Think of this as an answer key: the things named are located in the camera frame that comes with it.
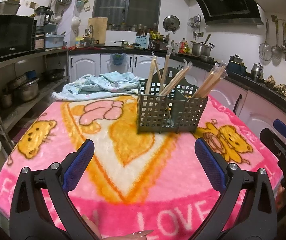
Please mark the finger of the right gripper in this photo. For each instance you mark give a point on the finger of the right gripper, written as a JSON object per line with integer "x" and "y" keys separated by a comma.
{"x": 280, "y": 127}

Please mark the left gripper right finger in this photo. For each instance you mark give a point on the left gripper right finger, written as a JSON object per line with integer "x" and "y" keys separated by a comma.
{"x": 246, "y": 206}

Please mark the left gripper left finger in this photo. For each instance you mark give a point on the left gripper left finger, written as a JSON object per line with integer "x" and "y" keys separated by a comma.
{"x": 29, "y": 215}

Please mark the wooden chopsticks pair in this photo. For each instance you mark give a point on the wooden chopsticks pair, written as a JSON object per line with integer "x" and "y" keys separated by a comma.
{"x": 211, "y": 81}
{"x": 177, "y": 78}
{"x": 165, "y": 68}
{"x": 151, "y": 73}
{"x": 214, "y": 84}

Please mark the dark kitchen window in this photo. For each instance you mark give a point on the dark kitchen window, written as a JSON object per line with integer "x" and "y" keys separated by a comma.
{"x": 129, "y": 12}

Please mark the person's left hand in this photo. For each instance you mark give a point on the person's left hand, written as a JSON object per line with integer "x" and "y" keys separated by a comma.
{"x": 139, "y": 235}

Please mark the ginger roots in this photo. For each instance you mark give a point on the ginger roots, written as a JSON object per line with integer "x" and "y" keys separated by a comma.
{"x": 271, "y": 84}

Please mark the steel canister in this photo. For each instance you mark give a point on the steel canister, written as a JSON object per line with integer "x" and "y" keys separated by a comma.
{"x": 257, "y": 72}

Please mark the hanging steel ladle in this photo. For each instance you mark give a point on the hanging steel ladle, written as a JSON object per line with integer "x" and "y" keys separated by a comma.
{"x": 276, "y": 50}

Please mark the dark teal pot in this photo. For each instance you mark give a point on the dark teal pot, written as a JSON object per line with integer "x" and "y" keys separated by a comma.
{"x": 236, "y": 65}

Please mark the pink cartoon blanket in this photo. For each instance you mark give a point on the pink cartoon blanket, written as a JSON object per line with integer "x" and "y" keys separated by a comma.
{"x": 147, "y": 181}

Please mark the steel stock pot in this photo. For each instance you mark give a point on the steel stock pot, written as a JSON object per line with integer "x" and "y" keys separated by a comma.
{"x": 200, "y": 49}

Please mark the dark green utensil basket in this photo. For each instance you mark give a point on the dark green utensil basket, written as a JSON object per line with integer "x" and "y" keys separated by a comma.
{"x": 176, "y": 112}

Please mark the steel pot on shelf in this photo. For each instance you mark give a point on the steel pot on shelf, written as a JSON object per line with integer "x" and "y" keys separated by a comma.
{"x": 29, "y": 90}

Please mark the black range hood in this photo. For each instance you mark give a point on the black range hood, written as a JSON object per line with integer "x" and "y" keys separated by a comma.
{"x": 230, "y": 11}

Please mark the hanging pot lid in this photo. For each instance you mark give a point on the hanging pot lid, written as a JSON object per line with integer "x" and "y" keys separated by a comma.
{"x": 171, "y": 23}

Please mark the blue knife block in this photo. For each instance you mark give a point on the blue knife block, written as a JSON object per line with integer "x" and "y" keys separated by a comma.
{"x": 142, "y": 42}

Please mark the light blue cloth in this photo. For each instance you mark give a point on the light blue cloth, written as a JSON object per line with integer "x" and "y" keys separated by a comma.
{"x": 108, "y": 85}

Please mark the blue plastic box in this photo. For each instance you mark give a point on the blue plastic box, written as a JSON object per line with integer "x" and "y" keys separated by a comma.
{"x": 53, "y": 41}

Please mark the black microwave oven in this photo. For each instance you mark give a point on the black microwave oven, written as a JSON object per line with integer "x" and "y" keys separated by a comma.
{"x": 17, "y": 34}

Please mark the wooden cutting board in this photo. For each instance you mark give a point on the wooden cutting board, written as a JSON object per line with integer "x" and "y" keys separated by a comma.
{"x": 99, "y": 28}

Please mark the blender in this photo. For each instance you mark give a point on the blender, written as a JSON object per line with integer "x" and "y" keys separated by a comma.
{"x": 43, "y": 17}

